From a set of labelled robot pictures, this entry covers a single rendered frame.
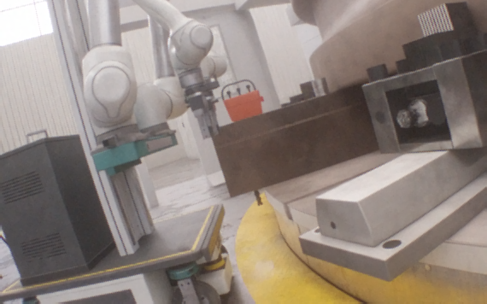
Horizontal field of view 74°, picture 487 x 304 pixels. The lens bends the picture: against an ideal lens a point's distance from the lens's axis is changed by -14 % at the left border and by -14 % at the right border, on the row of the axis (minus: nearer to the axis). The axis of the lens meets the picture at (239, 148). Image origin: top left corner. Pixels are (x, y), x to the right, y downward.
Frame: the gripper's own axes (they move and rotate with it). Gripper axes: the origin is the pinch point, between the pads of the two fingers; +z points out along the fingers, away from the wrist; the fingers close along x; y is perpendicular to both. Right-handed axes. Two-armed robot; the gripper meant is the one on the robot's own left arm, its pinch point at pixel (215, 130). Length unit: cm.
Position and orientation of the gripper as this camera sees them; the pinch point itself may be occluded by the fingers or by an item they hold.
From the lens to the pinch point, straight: 162.4
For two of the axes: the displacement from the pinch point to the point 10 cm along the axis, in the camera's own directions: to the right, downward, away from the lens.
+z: 3.0, 9.5, 0.7
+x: 0.4, -0.8, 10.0
